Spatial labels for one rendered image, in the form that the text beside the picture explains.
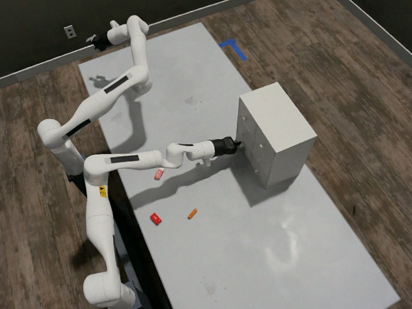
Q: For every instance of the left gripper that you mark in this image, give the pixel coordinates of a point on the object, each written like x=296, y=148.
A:
x=106, y=40

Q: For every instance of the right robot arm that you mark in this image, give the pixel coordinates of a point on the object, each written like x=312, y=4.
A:
x=106, y=286

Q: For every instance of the orange aa battery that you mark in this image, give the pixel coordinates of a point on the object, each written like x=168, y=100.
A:
x=192, y=213

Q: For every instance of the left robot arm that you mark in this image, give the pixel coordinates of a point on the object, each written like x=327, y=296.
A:
x=57, y=138

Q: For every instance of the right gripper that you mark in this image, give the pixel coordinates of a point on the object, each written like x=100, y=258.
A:
x=219, y=147

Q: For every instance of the red eraser with white tip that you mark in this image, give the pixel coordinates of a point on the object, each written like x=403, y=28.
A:
x=159, y=173

